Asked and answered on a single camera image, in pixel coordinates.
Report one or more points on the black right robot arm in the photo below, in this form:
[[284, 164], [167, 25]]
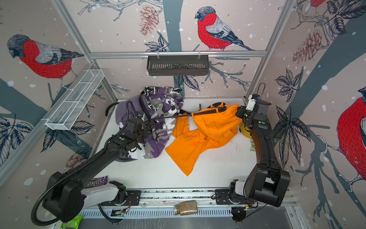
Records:
[[267, 182]]

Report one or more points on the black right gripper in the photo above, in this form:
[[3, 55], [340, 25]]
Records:
[[243, 110]]

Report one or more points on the orange trousers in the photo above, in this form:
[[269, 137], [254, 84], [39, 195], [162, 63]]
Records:
[[213, 131]]

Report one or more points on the purple candy packet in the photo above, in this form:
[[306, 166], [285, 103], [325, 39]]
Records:
[[96, 182]]

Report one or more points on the black hanging wire basket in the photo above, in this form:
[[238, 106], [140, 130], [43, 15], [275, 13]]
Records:
[[178, 65]]

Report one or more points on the green wipes packet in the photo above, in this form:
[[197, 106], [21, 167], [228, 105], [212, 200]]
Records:
[[72, 224]]

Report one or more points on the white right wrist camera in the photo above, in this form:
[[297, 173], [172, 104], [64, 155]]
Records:
[[251, 101]]

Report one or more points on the yellow cooking pot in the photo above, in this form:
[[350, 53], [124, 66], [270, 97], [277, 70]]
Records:
[[244, 131]]

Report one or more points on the jar of brown grains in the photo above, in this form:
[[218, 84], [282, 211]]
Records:
[[186, 208]]

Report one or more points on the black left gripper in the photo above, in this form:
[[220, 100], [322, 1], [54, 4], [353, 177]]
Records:
[[145, 130]]

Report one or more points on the green snack packet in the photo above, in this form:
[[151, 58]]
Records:
[[252, 145]]

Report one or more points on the white wire mesh shelf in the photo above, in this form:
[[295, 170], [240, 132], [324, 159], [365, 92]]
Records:
[[76, 99]]

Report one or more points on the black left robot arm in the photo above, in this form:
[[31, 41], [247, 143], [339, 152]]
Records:
[[65, 197]]

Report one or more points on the lilac purple trousers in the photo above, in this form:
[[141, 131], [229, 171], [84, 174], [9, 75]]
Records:
[[125, 110]]

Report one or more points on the purple camouflage trousers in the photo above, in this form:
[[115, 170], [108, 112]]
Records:
[[159, 133]]

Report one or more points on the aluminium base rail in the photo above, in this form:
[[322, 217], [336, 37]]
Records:
[[159, 203]]

